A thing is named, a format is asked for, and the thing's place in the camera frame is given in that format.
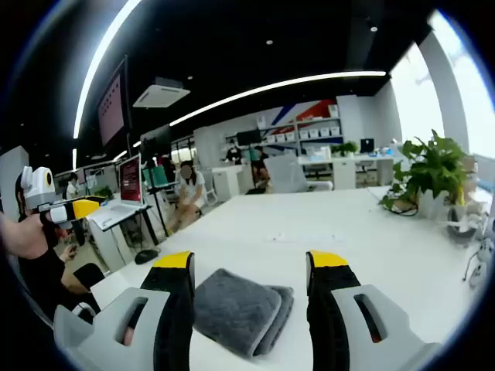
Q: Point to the large potted green plant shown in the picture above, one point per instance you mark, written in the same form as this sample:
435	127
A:
429	170

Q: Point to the black television on stand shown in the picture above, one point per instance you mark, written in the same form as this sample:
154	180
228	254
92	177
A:
248	138

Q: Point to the grey towel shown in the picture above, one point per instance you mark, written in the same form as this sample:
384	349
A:
236	309

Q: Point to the laptop with red screen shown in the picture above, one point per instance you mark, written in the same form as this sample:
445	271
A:
129	179

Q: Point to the white storage shelf with boxes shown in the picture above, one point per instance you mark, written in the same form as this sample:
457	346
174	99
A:
309	127

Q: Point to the small potted green plant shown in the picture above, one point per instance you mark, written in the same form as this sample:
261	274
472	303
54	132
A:
346	148

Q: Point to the black monitor on tripod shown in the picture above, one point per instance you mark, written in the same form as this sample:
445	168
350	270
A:
154	141

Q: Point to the small dark desktop monitor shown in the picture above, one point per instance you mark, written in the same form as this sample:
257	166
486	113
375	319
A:
367	146

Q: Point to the teal chair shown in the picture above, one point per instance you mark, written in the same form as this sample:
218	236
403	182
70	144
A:
154	175

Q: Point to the black computer mouse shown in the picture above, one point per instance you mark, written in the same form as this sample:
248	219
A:
146	256

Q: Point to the ceiling air conditioner unit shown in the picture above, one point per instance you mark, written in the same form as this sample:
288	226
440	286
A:
160	94

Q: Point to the long ceiling strip light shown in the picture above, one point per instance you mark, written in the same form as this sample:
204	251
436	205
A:
270	89
96	58

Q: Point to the white mesh office chair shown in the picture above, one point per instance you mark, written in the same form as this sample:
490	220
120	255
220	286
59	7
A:
286	174

